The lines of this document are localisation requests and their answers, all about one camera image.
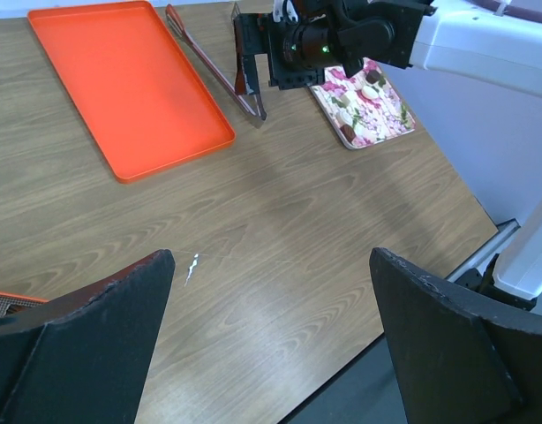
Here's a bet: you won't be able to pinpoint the white round chocolate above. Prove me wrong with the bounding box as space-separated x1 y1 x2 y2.
361 86 379 100

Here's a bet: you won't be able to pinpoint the floral patterned tray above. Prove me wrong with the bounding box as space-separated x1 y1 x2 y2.
310 58 416 150

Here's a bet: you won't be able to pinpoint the aluminium frame rail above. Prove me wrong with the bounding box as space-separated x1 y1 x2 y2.
446 219 520 282

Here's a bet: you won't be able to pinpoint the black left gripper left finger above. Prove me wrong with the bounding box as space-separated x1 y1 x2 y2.
0 250 175 423

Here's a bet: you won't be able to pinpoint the pale round chocolate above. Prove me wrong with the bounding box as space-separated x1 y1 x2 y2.
336 110 353 126

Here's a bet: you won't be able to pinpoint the beige square chocolate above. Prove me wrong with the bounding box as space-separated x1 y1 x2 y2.
339 97 351 108

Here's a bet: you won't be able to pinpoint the dark brown oval chocolate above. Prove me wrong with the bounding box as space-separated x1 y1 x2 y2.
340 125 356 142

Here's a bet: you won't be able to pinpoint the orange flat tray lid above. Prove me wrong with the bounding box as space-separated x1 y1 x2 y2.
27 1 236 183

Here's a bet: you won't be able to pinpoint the orange chocolate box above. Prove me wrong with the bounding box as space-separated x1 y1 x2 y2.
0 292 47 318

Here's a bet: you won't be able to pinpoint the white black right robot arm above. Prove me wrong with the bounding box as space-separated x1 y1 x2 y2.
231 1 542 98

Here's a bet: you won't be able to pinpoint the metal tongs with red grip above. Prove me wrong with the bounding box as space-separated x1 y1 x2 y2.
165 4 267 128

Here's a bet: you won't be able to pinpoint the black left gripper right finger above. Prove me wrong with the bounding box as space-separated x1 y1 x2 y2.
369 247 542 423

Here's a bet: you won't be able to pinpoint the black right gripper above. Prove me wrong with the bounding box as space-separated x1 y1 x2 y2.
232 1 434 95

